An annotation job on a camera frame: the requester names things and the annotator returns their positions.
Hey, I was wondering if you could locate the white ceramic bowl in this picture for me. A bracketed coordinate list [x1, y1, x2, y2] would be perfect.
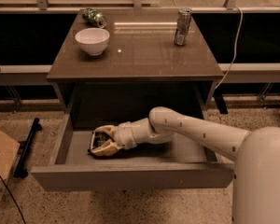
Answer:
[75, 28, 110, 56]

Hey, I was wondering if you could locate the open grey top drawer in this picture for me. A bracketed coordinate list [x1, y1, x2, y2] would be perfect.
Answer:
[31, 115, 233, 191]

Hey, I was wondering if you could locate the cardboard box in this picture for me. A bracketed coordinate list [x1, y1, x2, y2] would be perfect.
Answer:
[0, 130, 20, 201]

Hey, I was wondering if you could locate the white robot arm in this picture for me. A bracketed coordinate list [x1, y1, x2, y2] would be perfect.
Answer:
[90, 106, 280, 224]

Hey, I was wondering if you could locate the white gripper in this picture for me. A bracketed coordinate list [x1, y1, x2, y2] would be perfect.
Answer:
[91, 122, 137, 157]

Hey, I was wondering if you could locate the black floor cable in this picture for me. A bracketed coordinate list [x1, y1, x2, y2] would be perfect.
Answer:
[0, 161, 28, 224]

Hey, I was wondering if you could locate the tall silver drink can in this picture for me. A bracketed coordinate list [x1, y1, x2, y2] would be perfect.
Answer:
[175, 7, 191, 46]

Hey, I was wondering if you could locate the white hanging cable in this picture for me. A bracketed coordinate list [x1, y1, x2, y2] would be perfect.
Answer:
[214, 6, 245, 91]

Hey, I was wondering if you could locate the grey cabinet with counter top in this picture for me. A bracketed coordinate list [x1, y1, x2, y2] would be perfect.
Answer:
[46, 8, 225, 133]

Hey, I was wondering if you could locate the crushed green soda can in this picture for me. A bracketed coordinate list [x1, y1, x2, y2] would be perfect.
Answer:
[82, 7, 106, 29]

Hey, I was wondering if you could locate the black metal bar stand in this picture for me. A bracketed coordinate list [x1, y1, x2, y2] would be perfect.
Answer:
[14, 118, 42, 178]

